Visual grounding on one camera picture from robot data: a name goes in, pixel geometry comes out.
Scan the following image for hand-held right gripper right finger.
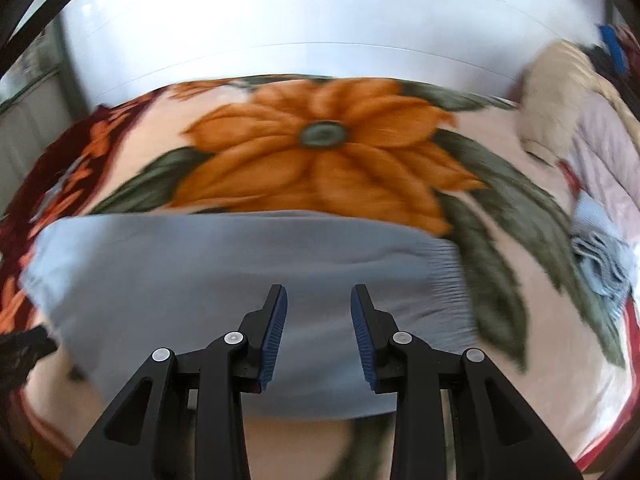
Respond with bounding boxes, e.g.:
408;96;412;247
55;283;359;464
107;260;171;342
350;284;583;480

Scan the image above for green metal bed frame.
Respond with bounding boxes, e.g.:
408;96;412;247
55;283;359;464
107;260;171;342
0;0;91;121

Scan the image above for grey fleece pants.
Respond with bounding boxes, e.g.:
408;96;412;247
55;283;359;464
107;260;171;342
22;210;478;420

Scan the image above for pink quilted jacket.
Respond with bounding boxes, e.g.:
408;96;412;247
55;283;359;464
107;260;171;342
570;95;640;221

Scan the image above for small grey-blue knitted cloth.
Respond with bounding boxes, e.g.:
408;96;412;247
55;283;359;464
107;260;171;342
570;195;638;311

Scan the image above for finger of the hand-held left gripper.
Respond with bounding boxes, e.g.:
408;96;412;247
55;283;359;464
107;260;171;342
0;326;58;401

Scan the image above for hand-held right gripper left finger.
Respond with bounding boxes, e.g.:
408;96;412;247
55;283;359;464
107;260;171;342
60;284;289;480

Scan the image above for beige puffer jacket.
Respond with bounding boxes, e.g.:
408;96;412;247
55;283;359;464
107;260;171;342
517;40;640;166

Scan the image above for floral printed blanket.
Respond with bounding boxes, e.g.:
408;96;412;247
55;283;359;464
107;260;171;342
0;75;640;480

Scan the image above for blue garment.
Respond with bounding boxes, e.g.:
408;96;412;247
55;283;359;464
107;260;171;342
597;24;630;75

